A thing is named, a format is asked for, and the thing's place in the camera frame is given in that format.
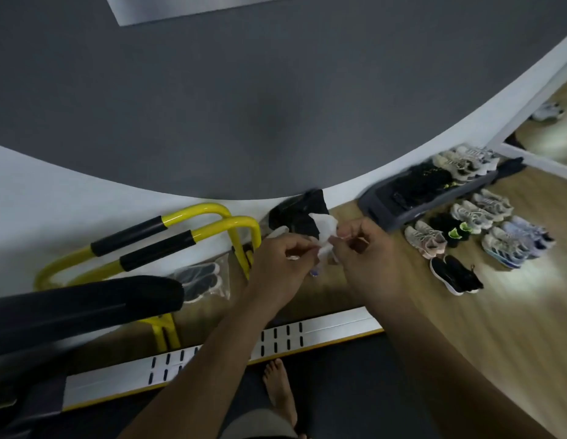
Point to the black clothing with yellow print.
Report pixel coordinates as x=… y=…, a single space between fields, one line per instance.
x=425 y=180

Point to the person's right thumb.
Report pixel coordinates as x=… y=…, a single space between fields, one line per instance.
x=343 y=244

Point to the person's bare foot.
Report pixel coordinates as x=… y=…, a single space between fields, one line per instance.
x=279 y=390

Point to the person's left forearm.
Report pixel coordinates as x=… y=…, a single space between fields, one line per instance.
x=205 y=379

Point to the pile of white beige sneakers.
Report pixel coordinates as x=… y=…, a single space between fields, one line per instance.
x=468 y=162

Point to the clear plastic bag with shoes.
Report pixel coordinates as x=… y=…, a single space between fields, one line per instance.
x=201 y=278

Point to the person's grey shorts leg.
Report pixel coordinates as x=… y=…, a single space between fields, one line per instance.
x=260 y=425

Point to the white tissue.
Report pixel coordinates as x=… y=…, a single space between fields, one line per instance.
x=324 y=226

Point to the white framed wall mirror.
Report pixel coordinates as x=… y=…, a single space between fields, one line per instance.
x=546 y=123

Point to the cluster of assorted sneakers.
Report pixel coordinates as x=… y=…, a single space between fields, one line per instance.
x=475 y=233

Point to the white slotted metal rail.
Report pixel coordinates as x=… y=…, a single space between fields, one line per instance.
x=320 y=326

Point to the person's right forearm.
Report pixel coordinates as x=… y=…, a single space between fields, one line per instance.
x=448 y=374

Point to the person's left thumb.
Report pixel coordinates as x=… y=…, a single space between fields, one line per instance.
x=298 y=242

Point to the person's left hand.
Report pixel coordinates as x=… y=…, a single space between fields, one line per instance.
x=274 y=274

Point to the person's right hand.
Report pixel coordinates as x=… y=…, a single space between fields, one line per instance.
x=372 y=265

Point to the black padded bench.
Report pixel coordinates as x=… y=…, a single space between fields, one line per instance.
x=82 y=304

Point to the white sneaker pair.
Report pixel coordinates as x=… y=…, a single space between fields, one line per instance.
x=547 y=111

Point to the grey step platform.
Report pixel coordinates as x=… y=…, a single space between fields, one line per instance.
x=393 y=203

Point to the black bag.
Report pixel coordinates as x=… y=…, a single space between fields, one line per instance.
x=295 y=212

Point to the yellow metal frame black grips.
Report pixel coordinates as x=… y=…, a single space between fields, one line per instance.
x=205 y=230

